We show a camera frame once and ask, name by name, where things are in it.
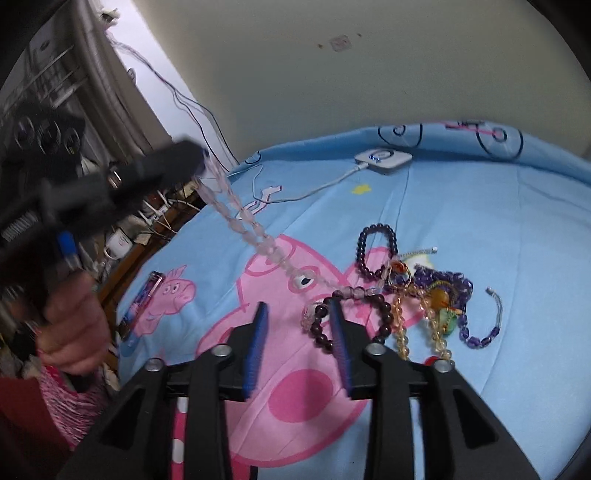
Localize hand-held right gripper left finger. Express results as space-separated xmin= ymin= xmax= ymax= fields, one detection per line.
xmin=58 ymin=302 xmax=269 ymax=480

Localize person's left hand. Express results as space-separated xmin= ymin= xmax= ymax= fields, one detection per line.
xmin=34 ymin=270 xmax=110 ymax=376

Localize amber and green pendant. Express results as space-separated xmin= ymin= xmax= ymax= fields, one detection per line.
xmin=426 ymin=287 xmax=462 ymax=337

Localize gold ring bracelet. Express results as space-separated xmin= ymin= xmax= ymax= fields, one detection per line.
xmin=385 ymin=260 xmax=415 ymax=291

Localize clear crystal bead bracelet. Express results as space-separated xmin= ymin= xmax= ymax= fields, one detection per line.
xmin=301 ymin=302 xmax=327 ymax=331

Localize dark purple bead bracelet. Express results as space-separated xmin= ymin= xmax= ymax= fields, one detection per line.
xmin=356 ymin=223 xmax=399 ymax=280

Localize blue printed blanket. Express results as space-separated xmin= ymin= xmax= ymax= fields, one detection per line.
xmin=115 ymin=121 xmax=591 ymax=480

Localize pink flat packet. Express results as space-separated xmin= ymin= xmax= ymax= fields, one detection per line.
xmin=121 ymin=272 xmax=164 ymax=343

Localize pink patterned clothing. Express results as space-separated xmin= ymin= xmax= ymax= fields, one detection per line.
xmin=37 ymin=364 xmax=122 ymax=451

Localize pink bead necklace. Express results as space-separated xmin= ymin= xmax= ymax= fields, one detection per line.
xmin=194 ymin=154 xmax=384 ymax=302

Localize dark red cloth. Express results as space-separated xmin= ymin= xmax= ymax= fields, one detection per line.
xmin=0 ymin=375 xmax=77 ymax=480

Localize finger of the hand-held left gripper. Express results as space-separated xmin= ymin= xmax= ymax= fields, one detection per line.
xmin=108 ymin=140 xmax=208 ymax=217

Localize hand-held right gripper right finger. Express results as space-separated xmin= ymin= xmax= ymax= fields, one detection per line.
xmin=329 ymin=298 xmax=541 ymax=480

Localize amber bead necklace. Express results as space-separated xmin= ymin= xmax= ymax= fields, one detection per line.
xmin=390 ymin=295 xmax=455 ymax=363

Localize black wall cables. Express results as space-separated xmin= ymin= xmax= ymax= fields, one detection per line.
xmin=110 ymin=39 xmax=242 ymax=169

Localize white mug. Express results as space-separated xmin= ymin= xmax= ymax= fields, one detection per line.
xmin=105 ymin=231 xmax=131 ymax=260

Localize dark red bead bracelet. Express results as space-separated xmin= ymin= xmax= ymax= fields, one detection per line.
xmin=309 ymin=295 xmax=394 ymax=354

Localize silver chain bracelet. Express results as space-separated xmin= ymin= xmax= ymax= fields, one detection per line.
xmin=397 ymin=246 xmax=438 ymax=262

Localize purple crystal bead necklace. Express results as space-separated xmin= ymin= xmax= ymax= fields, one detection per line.
xmin=412 ymin=267 xmax=504 ymax=350

